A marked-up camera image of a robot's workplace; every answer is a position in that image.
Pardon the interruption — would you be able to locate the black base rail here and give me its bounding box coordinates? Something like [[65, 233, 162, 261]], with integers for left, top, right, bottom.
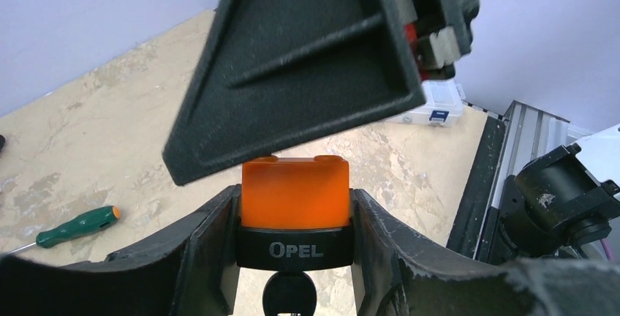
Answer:
[[447, 116, 506, 258]]

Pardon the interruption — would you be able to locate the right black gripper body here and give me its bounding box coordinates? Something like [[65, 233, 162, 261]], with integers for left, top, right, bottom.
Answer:
[[396, 0, 480, 80]]

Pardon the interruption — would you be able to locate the aluminium frame rail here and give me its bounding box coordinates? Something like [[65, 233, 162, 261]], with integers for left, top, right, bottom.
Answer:
[[475, 100, 593, 262]]

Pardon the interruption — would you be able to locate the black head key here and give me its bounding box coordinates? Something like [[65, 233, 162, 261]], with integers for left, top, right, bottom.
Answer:
[[262, 272, 317, 316]]

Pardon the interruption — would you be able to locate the clear plastic screw box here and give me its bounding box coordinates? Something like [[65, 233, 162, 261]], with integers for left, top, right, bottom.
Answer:
[[385, 80, 465, 127]]

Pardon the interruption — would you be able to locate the green handled screwdriver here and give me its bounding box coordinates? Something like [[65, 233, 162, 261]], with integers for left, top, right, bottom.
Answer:
[[7, 206, 121, 255]]

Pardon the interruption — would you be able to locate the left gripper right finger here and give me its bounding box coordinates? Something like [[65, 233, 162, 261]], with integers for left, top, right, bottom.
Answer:
[[350, 189, 619, 315]]

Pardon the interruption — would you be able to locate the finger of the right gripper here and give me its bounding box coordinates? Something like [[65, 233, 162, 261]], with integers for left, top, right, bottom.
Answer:
[[162, 0, 425, 186]]

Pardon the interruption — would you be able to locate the orange padlock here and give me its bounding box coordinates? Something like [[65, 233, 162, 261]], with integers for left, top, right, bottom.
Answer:
[[235, 155, 354, 272]]

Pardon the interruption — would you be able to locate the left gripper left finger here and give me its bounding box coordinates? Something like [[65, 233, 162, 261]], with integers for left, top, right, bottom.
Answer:
[[1, 185, 241, 315]]

